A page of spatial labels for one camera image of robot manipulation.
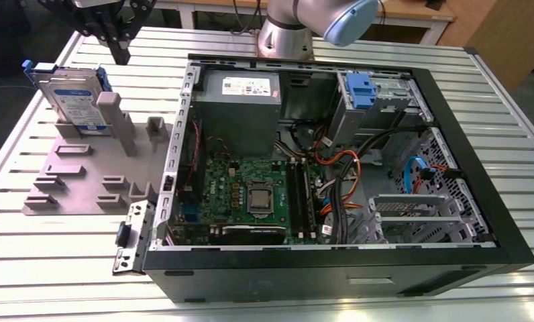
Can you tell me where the grey parts rack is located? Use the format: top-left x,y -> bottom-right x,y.
20,92 -> 176,215

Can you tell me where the black RAM slot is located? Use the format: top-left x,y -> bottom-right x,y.
286,157 -> 306,239
298,157 -> 315,239
291,157 -> 310,239
303,157 -> 320,239

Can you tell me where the blue data wire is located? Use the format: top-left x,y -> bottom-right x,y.
402,154 -> 430,196

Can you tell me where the grey metal disk bay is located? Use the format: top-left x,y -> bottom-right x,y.
367,193 -> 478,246

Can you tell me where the thin blue floor cable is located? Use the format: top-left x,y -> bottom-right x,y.
0,84 -> 34,95

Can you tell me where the black cable bundle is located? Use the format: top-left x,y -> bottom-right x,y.
328,125 -> 428,244

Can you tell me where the brown wooden cabinet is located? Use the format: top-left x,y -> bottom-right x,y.
436,0 -> 534,91

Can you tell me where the green motherboard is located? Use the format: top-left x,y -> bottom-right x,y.
171,157 -> 335,246

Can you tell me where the blue black bracket latch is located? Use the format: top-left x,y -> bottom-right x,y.
116,220 -> 132,248

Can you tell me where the grey metal drive cage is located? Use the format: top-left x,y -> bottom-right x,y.
327,68 -> 431,150

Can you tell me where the orange red disk power wire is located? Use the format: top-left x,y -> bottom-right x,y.
427,163 -> 467,181

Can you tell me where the black open PC case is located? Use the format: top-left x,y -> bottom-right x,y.
112,52 -> 534,305

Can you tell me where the orange red yellow wire bundle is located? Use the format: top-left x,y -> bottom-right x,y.
314,150 -> 366,219

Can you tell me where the silver CPU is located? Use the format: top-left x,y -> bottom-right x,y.
250,190 -> 274,211

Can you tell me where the grey power supply unit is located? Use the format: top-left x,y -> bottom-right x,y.
190,68 -> 284,160

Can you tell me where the blue drive cage latch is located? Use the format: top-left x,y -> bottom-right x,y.
344,72 -> 379,111

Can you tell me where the hard disk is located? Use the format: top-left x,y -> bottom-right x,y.
20,59 -> 114,137

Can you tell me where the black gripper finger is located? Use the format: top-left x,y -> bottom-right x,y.
119,0 -> 156,65
38,0 -> 122,65

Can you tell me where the yellow black power wire bundle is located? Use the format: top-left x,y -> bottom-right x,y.
274,139 -> 315,160

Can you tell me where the CPU socket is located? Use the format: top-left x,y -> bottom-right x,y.
244,180 -> 278,219

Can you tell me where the metal socket cover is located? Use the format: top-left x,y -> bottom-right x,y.
247,180 -> 276,219

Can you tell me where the wooden desk with white frame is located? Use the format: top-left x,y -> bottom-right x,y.
156,0 -> 456,46

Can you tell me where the black graphics card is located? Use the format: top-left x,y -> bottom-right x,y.
207,223 -> 287,248

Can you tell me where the grey expansion slot bracket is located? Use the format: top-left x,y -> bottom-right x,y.
112,199 -> 156,276

